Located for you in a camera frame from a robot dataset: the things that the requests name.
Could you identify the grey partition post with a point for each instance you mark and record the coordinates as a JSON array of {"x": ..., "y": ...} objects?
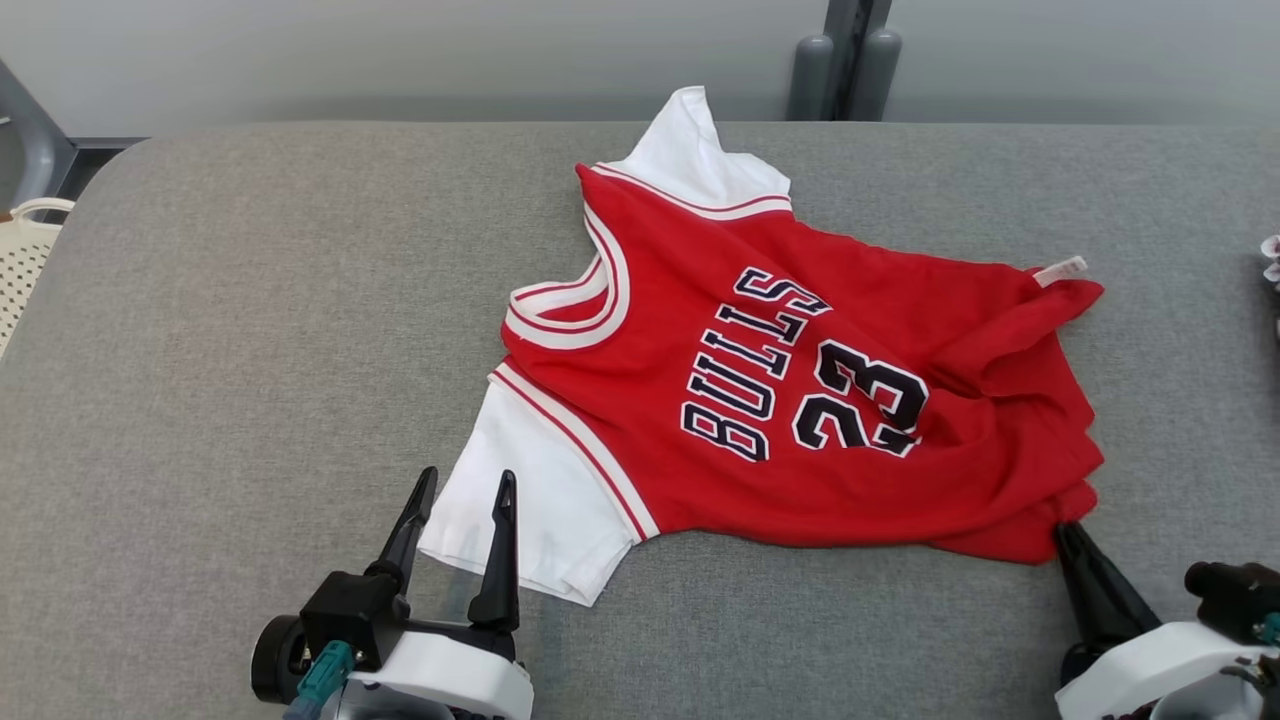
[{"x": 845, "y": 40}]

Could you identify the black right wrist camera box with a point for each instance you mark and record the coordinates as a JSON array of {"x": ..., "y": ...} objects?
[{"x": 1235, "y": 595}]

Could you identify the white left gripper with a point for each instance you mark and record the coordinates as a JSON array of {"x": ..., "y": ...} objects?
[{"x": 450, "y": 680}]

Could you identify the red Bulls basketball jersey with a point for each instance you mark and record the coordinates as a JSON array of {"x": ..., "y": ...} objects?
[{"x": 950, "y": 480}]

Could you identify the cream plastic laundry basket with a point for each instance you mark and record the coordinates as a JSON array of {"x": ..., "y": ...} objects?
[{"x": 25, "y": 260}]

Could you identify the grey metal frame post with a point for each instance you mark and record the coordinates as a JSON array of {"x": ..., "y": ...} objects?
[{"x": 30, "y": 140}]

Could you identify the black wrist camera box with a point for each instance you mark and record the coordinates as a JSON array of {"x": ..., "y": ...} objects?
[
  {"x": 1235, "y": 595},
  {"x": 350, "y": 610}
]

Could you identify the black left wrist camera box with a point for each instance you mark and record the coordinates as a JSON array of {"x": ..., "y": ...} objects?
[{"x": 350, "y": 610}]

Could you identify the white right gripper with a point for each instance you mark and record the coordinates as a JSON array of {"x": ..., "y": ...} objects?
[{"x": 1150, "y": 665}]

